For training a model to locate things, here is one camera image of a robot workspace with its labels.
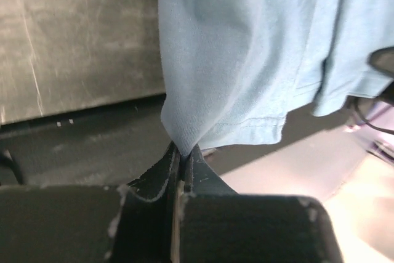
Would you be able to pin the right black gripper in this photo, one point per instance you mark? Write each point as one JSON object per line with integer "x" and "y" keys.
{"x": 382, "y": 60}

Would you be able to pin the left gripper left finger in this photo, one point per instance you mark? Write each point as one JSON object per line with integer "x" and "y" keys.
{"x": 132, "y": 222}

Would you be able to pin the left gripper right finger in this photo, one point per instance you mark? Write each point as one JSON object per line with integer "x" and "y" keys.
{"x": 216, "y": 224}

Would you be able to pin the grey-blue t shirt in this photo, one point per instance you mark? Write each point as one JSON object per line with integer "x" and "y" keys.
{"x": 234, "y": 69}

